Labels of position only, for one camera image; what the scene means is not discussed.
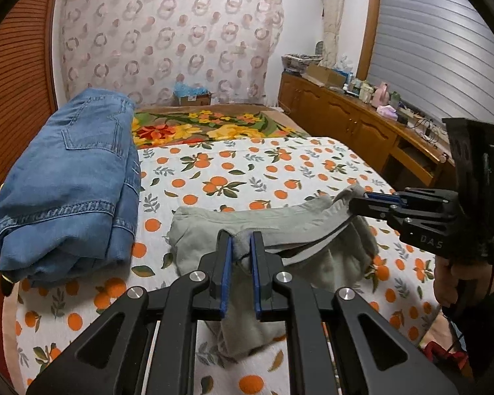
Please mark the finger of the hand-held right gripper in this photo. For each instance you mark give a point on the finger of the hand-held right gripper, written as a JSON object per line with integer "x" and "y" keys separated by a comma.
{"x": 378, "y": 210}
{"x": 428, "y": 199}

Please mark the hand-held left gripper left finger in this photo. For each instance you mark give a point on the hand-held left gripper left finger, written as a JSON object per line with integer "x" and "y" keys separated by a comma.
{"x": 226, "y": 279}

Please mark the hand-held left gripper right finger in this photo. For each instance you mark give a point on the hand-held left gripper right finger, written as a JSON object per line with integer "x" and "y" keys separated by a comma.
{"x": 256, "y": 279}

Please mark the grey pants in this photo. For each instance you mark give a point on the grey pants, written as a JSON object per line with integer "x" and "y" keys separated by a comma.
{"x": 321, "y": 263}

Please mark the person's right hand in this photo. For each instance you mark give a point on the person's right hand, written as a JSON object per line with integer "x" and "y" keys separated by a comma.
{"x": 444, "y": 284}

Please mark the pink pouch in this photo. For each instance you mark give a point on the pink pouch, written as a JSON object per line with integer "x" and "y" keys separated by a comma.
{"x": 387, "y": 112}

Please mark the wooden cabinet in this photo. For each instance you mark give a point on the wooden cabinet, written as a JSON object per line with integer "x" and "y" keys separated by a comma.
{"x": 341, "y": 119}

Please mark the green bottle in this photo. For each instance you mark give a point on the green bottle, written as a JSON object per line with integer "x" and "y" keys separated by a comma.
{"x": 395, "y": 99}

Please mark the orange print bedsheet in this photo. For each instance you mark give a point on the orange print bedsheet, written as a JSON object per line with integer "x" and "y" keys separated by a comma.
{"x": 230, "y": 173}

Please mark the pink bottle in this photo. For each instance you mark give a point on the pink bottle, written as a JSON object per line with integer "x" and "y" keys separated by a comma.
{"x": 381, "y": 94}

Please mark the flat open cardboard box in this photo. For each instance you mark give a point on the flat open cardboard box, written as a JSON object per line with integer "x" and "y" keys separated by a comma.
{"x": 321, "y": 75}

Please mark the floral blanket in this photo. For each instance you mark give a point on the floral blanket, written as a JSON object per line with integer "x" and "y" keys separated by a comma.
{"x": 214, "y": 125}

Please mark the grey window blind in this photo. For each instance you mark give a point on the grey window blind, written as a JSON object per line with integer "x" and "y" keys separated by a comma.
{"x": 440, "y": 45}

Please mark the cardboard box with label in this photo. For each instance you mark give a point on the cardboard box with label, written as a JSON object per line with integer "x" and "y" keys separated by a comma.
{"x": 195, "y": 99}

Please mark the folded blue denim jeans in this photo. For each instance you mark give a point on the folded blue denim jeans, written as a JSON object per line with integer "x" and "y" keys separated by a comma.
{"x": 66, "y": 181}

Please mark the beige window curtain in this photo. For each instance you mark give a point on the beige window curtain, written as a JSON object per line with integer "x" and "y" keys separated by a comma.
{"x": 335, "y": 20}

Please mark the blue plastic bag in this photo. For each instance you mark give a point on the blue plastic bag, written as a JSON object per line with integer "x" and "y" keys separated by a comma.
{"x": 187, "y": 88}

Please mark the yellow plush toy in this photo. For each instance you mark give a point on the yellow plush toy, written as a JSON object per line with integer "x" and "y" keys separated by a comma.
{"x": 7, "y": 283}

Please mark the louvered wooden wardrobe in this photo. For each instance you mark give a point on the louvered wooden wardrobe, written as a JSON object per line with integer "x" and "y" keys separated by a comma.
{"x": 16, "y": 90}

